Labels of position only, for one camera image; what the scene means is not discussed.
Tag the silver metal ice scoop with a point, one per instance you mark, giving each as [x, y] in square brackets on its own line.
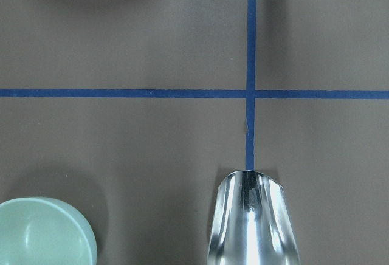
[251, 223]

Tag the light green ceramic bowl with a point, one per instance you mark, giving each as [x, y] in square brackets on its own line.
[41, 230]

